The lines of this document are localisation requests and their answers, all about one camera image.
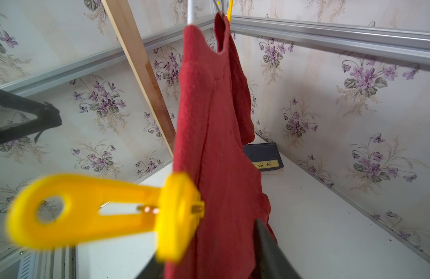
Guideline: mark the yellow clothespin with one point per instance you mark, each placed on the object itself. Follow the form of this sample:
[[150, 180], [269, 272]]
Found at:
[[68, 209], [225, 6]]

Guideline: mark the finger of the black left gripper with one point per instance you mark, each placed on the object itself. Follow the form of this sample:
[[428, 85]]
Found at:
[[36, 117]]

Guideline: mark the dark blue book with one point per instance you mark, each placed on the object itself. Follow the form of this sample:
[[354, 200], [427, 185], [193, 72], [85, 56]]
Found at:
[[265, 156]]

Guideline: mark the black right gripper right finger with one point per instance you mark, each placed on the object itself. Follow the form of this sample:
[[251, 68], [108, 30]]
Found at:
[[271, 263]]

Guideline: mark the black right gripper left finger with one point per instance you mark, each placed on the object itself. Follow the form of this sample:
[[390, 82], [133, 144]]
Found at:
[[153, 270]]

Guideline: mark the wooden clothes rack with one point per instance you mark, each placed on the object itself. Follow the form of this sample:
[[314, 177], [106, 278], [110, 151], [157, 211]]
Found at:
[[126, 29]]

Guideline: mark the white hanger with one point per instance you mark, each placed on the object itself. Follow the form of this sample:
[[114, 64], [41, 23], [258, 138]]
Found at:
[[191, 14]]

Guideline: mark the dark red t-shirt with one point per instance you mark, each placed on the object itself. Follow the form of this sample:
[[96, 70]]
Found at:
[[214, 124]]

